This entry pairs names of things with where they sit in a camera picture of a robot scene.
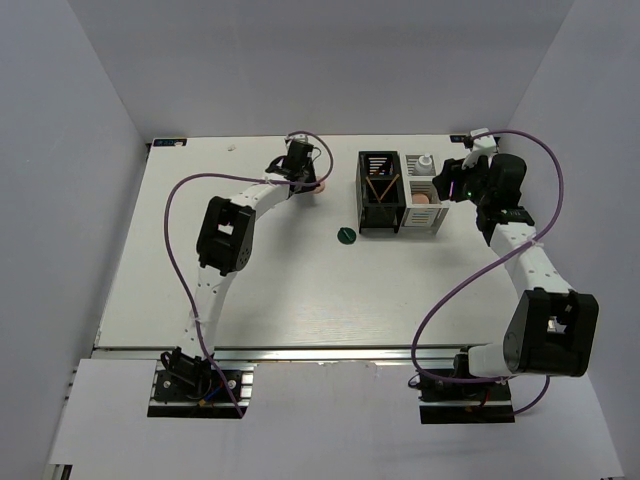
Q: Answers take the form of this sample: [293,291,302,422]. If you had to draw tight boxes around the gold makeup stick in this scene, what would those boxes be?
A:
[377,174,400,203]
[365,176,382,204]

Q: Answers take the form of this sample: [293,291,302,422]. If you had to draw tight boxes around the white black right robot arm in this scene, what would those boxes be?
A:
[433,153,599,399]

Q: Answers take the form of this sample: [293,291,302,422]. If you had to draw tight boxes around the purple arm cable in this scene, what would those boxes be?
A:
[165,131,335,419]
[411,130,562,416]

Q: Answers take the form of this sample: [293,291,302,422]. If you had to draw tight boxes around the black slotted organizer box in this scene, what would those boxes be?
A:
[356,151,406,233]

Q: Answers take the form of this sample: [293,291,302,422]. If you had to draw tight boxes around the dark green round puff right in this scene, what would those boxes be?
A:
[337,227,357,245]

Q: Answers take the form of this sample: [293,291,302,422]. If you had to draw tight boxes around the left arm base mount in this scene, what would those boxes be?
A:
[147,347,248,420]

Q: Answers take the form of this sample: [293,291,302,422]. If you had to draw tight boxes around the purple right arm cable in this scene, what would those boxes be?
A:
[411,130,562,416]

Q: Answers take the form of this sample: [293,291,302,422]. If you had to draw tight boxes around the blue table label left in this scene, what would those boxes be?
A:
[152,138,187,148]

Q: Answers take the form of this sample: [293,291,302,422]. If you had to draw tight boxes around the white pink teal spray bottle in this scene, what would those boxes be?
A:
[413,154,436,176]

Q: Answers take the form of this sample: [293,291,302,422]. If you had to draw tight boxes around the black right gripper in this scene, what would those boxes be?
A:
[432,152,492,207]

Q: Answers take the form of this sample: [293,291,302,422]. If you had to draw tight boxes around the pink round makeup puff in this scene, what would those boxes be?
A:
[313,182,326,194]

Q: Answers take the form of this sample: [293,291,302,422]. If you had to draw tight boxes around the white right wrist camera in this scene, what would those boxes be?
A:
[463,128,498,168]

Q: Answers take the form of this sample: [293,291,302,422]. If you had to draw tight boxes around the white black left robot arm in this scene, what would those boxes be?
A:
[160,137,326,399]

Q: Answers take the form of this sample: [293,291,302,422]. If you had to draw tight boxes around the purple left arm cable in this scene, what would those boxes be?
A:
[165,131,335,419]

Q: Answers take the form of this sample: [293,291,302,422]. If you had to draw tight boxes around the white slotted organizer box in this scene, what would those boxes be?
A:
[400,153,449,235]

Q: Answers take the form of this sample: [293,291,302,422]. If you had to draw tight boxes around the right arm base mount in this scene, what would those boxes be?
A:
[407,373,515,425]

